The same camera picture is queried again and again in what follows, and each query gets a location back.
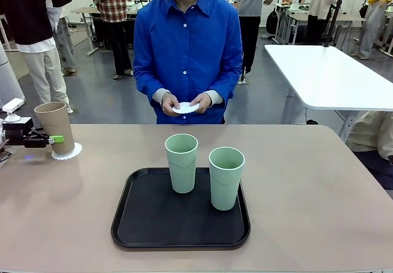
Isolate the person's blue shirt torso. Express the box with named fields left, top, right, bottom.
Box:
left=133, top=0, right=243, bottom=125

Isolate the person in plaid shirt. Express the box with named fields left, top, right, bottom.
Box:
left=88, top=0, right=138, bottom=80

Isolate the person's right forearm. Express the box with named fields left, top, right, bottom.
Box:
left=134, top=70, right=171, bottom=105

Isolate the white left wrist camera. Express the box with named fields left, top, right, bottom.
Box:
left=1, top=99, right=25, bottom=123

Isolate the black plastic tray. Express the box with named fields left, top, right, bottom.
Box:
left=111, top=167, right=251, bottom=249

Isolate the person in grey trousers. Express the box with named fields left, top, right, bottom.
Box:
left=45, top=0, right=77, bottom=77

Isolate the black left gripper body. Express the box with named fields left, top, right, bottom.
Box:
left=0, top=117, right=34, bottom=147

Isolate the person's left forearm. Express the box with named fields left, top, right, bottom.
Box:
left=206, top=70, right=243, bottom=106

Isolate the person in grey shirt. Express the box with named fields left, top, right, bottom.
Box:
left=235, top=0, right=281, bottom=85

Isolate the person's right hand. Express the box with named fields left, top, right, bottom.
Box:
left=160, top=93, right=182, bottom=116

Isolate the white cylindrical air purifier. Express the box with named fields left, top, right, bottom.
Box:
left=0, top=42, right=26, bottom=110

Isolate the person's left hand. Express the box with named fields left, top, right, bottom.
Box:
left=190, top=93, right=213, bottom=113

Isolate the seated person beside table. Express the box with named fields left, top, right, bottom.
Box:
left=345, top=110, right=393, bottom=191

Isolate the white scalloped paper coaster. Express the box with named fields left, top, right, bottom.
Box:
left=171, top=101, right=200, bottom=115
left=50, top=142, right=84, bottom=162

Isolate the black backpack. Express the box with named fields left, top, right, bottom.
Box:
left=265, top=7, right=279, bottom=35

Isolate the man in black tee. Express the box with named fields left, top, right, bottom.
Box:
left=0, top=0, right=74, bottom=114

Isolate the white background table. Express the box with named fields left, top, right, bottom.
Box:
left=263, top=44, right=393, bottom=139

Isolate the black tripod pole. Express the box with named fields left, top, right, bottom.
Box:
left=324, top=0, right=351, bottom=48

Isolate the brown plastic cup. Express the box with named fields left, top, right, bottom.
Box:
left=33, top=101, right=76, bottom=156

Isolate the wooden background desk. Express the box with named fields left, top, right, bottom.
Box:
left=71, top=7, right=102, bottom=56

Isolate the pale green plastic cup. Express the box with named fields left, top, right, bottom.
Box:
left=208, top=147, right=246, bottom=212
left=165, top=134, right=199, bottom=194

